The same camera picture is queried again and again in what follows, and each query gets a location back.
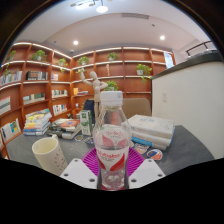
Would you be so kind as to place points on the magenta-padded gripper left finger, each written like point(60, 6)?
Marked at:
point(80, 173)

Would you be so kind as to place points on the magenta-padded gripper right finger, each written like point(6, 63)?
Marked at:
point(145, 171)

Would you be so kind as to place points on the clear plastic water bottle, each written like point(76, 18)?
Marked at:
point(112, 156)

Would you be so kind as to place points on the round printed sticker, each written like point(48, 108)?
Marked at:
point(140, 148)
point(89, 140)
point(79, 137)
point(154, 154)

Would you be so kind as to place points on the white book stack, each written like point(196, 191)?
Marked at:
point(151, 128)

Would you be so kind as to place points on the dark magazine stack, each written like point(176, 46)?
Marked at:
point(65, 128)

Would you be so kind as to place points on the green and white carton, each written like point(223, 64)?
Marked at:
point(86, 122)

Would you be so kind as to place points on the tan upholstered chair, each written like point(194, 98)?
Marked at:
point(138, 107)

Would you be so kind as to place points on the colourful book stack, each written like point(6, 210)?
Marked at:
point(36, 122)

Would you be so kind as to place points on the dark blue chair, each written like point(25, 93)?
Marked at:
point(88, 106)

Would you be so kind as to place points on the white counter with dark top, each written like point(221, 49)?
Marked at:
point(190, 106)

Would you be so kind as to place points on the wooden artist mannequin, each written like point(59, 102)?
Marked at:
point(96, 85)

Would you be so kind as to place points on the ceiling air vent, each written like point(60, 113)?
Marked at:
point(135, 15)

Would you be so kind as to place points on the round ceiling lights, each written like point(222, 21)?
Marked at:
point(101, 9)

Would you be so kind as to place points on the white wall socket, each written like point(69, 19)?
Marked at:
point(164, 96)

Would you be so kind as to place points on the wooden wall shelf unit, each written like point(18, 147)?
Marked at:
point(36, 90)

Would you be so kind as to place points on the black track light rail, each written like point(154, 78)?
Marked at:
point(200, 46)

